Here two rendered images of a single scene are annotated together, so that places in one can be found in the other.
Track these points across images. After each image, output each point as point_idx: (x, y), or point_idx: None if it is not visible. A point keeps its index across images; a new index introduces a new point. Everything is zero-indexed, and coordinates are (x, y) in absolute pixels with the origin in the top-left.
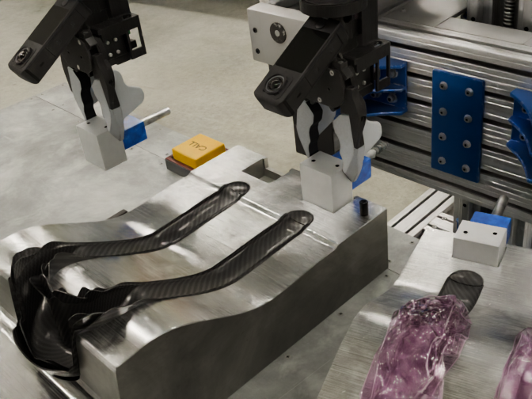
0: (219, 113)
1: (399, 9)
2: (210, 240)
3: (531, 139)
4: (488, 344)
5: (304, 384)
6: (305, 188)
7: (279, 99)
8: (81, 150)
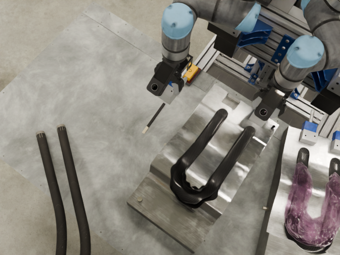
0: None
1: None
2: (220, 141)
3: (321, 76)
4: (319, 189)
5: (254, 187)
6: (251, 118)
7: (265, 119)
8: (126, 59)
